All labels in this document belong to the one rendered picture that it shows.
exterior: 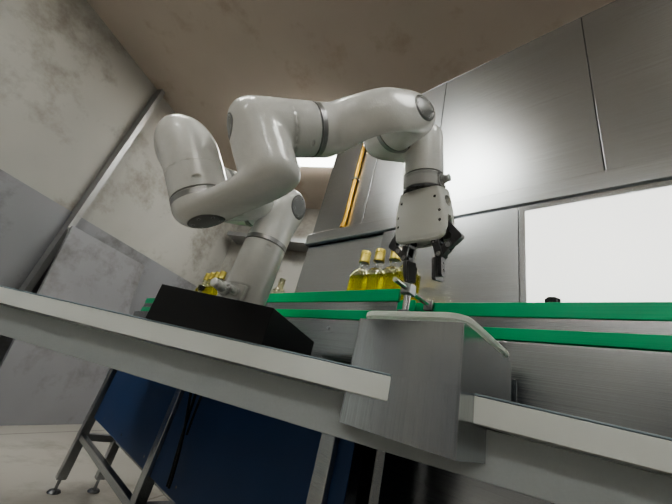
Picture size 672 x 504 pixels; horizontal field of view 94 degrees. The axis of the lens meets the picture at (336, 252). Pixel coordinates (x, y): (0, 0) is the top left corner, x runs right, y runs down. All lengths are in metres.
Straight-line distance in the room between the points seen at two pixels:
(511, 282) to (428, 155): 0.47
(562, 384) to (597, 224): 0.46
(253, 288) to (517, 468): 0.50
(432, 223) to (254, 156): 0.32
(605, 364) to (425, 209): 0.38
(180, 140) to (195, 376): 0.39
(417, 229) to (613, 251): 0.52
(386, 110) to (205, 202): 0.30
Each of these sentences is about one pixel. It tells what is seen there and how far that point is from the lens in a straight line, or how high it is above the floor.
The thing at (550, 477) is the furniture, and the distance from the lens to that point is 0.54.
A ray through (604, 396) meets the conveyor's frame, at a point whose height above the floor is 0.80.
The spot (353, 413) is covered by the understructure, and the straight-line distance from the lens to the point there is 0.50.
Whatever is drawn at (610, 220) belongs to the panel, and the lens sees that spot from 1.01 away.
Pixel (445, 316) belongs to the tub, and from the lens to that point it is 0.45.
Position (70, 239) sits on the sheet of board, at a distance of 3.47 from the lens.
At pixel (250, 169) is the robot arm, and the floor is 0.93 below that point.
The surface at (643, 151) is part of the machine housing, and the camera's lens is 1.16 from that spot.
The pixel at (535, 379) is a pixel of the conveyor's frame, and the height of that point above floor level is 0.81.
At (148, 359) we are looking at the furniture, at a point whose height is 0.68.
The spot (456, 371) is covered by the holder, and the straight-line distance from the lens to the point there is 0.43.
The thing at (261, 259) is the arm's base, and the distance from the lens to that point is 0.67.
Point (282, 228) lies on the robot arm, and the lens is 0.71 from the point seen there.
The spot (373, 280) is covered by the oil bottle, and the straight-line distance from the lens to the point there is 0.96.
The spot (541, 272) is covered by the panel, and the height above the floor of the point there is 1.11.
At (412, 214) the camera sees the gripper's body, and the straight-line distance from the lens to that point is 0.59.
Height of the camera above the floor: 0.70
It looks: 24 degrees up
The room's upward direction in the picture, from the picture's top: 15 degrees clockwise
